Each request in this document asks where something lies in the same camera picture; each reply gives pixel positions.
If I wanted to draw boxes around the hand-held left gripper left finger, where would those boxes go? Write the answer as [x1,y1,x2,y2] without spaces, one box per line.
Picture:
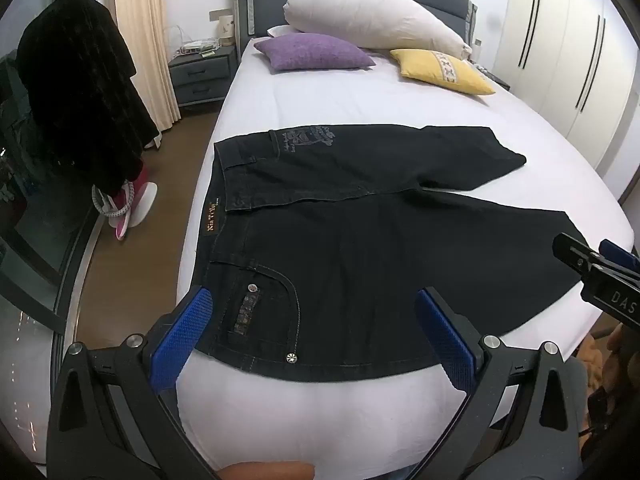
[45,285,221,480]

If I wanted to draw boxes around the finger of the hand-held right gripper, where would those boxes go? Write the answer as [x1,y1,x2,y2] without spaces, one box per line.
[599,239,640,281]
[552,232,607,276]

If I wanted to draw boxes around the grey nightstand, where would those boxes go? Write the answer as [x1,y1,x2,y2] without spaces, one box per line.
[472,62,512,92]
[167,42,239,109]

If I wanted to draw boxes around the long white pillow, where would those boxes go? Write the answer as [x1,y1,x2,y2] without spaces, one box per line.
[282,0,473,60]

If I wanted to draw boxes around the black denim pants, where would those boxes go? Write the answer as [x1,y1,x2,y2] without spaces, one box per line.
[192,124,591,383]

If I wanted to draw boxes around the purple cushion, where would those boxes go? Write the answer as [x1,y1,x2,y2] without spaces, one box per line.
[253,33,377,72]

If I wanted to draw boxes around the yellow cushion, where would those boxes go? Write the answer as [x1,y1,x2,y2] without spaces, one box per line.
[389,48,497,96]

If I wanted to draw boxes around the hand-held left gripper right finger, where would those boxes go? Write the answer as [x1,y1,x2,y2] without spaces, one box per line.
[414,286,590,480]

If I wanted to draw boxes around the beige curtain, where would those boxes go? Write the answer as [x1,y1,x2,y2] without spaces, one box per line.
[112,0,182,133]

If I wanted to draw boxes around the hanging black garment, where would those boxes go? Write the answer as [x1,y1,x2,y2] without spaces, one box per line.
[16,0,162,196]

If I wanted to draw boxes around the black wardrobe handle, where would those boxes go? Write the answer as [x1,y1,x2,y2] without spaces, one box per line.
[580,17,606,112]
[517,0,538,68]
[523,0,542,69]
[574,14,601,110]

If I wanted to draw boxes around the white wardrobe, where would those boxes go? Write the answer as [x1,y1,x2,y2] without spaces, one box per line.
[492,0,640,203]

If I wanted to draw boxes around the bed with white sheet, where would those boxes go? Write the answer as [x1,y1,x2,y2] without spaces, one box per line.
[175,35,636,480]

